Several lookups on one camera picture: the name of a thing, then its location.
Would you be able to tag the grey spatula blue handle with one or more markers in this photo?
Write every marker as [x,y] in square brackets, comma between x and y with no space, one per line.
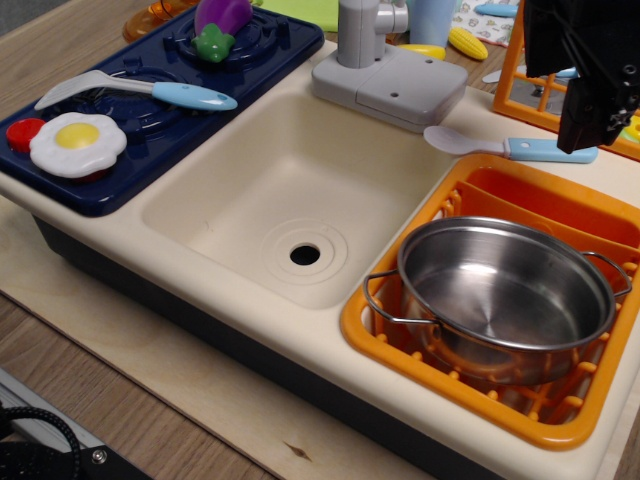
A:
[174,93]

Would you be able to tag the orange plastic toy lid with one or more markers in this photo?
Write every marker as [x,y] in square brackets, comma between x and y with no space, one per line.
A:
[154,16]

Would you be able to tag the blue handled utensil on cloth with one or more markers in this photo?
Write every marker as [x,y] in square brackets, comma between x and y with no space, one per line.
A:
[497,10]

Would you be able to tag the orange toy dish rack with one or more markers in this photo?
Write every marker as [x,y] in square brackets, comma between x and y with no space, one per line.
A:
[539,101]

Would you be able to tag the green cloth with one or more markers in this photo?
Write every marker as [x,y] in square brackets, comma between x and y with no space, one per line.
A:
[323,13]

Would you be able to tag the white spoon blue handle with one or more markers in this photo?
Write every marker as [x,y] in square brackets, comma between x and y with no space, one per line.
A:
[516,149]

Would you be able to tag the light blue plastic cup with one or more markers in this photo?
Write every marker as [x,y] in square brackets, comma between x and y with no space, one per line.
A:
[430,21]

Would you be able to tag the yellow toy corn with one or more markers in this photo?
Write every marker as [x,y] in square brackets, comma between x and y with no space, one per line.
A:
[466,43]

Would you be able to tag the grey toy faucet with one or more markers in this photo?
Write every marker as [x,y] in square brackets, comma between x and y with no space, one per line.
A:
[366,74]

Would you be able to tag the orange dish drainer basket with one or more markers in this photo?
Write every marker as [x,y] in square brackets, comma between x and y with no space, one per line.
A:
[559,415]

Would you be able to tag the cream toy sink unit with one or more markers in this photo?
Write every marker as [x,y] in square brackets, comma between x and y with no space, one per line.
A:
[268,228]

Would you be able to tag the toy fried egg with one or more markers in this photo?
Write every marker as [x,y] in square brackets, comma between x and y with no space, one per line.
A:
[76,145]

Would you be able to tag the yellow toy banana piece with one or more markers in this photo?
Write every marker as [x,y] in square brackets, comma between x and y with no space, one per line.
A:
[432,51]

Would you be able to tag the black metal bracket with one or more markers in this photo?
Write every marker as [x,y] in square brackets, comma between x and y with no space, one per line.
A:
[25,460]

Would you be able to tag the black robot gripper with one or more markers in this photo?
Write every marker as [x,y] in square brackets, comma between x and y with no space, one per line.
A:
[600,39]

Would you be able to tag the patterned white cloth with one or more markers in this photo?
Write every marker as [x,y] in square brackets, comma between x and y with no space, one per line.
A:
[492,30]

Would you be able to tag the purple toy eggplant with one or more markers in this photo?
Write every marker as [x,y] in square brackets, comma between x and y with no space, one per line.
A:
[216,22]

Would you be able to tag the navy blue toy stove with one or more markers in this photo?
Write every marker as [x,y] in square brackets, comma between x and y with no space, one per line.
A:
[160,135]

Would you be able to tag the stainless steel pan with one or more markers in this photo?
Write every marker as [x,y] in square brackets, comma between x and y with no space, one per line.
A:
[500,301]

